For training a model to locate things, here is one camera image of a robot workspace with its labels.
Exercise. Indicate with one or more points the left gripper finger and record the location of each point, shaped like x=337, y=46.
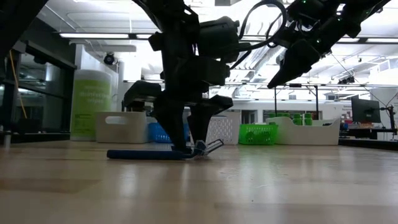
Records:
x=202, y=118
x=169, y=121

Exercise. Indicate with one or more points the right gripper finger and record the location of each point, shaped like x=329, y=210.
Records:
x=293, y=65

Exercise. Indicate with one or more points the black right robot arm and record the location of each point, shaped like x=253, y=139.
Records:
x=357, y=15

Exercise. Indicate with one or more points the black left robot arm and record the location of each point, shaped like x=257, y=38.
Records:
x=168, y=12

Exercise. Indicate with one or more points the blue plastic basket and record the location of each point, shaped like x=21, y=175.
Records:
x=157, y=133

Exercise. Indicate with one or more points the white perforated plastic basket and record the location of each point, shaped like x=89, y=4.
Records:
x=224, y=127

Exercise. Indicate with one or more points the green plastic basket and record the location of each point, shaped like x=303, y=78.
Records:
x=258, y=133

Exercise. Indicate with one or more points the black ceiling spotlight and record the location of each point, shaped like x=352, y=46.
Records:
x=109, y=59

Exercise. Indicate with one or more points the green disinfecting wipes canister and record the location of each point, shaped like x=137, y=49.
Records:
x=91, y=93

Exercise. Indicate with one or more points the black computer monitor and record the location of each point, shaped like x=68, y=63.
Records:
x=366, y=110

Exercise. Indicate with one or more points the black overhead light bar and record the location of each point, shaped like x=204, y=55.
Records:
x=93, y=35

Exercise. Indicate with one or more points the black background desk frame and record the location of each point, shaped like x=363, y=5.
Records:
x=316, y=99

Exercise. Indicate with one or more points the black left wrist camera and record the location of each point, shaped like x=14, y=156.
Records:
x=219, y=37

